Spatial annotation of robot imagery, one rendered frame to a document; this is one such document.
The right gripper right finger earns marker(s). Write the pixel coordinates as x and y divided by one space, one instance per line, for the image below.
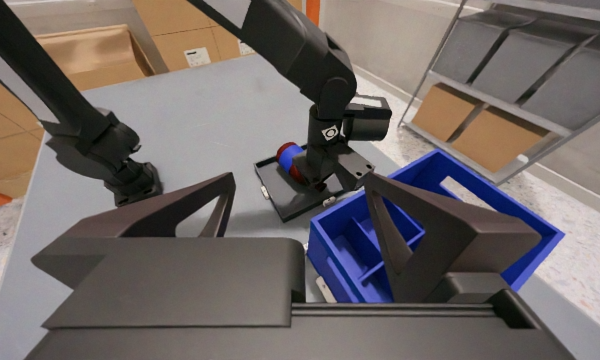
460 238

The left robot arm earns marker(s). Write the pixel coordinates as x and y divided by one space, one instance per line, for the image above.
274 29

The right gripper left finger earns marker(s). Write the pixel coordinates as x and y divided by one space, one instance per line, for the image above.
159 216

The blue plastic crate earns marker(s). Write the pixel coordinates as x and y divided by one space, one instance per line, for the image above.
346 231

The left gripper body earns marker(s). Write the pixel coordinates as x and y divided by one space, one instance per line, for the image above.
301 162

